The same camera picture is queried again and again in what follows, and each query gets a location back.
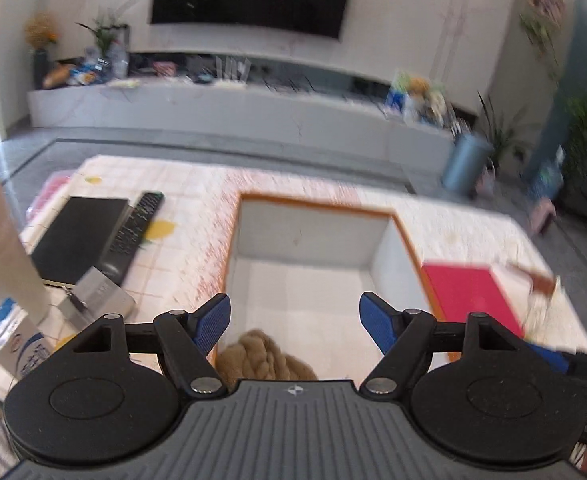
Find woven basket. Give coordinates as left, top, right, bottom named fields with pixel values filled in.
left=476, top=160, right=497, bottom=197

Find tall leafy floor plant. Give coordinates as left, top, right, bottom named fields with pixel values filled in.
left=477, top=91, right=531, bottom=173

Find white router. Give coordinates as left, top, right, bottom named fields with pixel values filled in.
left=215, top=56, right=252, bottom=82

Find white lace tablecloth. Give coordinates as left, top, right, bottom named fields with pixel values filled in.
left=0, top=154, right=587, bottom=401

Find blue and white packet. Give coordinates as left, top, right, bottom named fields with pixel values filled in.
left=0, top=297, right=52, bottom=378

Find green plant in pot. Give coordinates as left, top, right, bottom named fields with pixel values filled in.
left=75, top=0, right=139, bottom=61

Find dried yellow flowers in vase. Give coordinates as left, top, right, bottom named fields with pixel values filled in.
left=24, top=12, right=60, bottom=89

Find silver metal device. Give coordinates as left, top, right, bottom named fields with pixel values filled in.
left=58, top=267, right=137, bottom=332

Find beige ribbed tube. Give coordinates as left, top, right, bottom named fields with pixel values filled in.
left=0, top=131, right=52, bottom=323

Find pink mat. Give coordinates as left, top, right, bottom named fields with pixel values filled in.
left=25, top=169, right=76, bottom=221

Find bread loaf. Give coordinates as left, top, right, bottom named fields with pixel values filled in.
left=42, top=64, right=72, bottom=89

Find grey marble television console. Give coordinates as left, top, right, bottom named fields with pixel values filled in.
left=26, top=50, right=477, bottom=168

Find blue snack packets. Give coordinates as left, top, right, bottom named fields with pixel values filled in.
left=68, top=57, right=110, bottom=86

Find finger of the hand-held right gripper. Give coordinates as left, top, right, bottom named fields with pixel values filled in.
left=523, top=341, right=571, bottom=375

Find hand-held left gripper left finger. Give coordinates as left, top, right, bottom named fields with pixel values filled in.
left=68, top=293, right=232, bottom=397

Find orange storage box white inside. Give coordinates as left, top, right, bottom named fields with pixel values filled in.
left=216, top=191, right=461, bottom=382

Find blue-grey trash bin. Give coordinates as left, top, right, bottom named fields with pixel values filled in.
left=440, top=132, right=494, bottom=195

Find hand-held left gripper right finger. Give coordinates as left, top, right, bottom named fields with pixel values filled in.
left=359, top=292, right=522, bottom=397

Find black flat box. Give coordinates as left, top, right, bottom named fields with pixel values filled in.
left=30, top=196, right=130, bottom=287

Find clear water bottle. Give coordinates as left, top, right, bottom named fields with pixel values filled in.
left=108, top=37, right=130, bottom=80

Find beige braided rope toy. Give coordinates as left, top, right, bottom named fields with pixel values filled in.
left=216, top=329, right=320, bottom=390

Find black remote control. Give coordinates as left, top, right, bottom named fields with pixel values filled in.
left=101, top=191, right=165, bottom=272

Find red box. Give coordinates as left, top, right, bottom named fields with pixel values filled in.
left=421, top=260, right=557, bottom=338

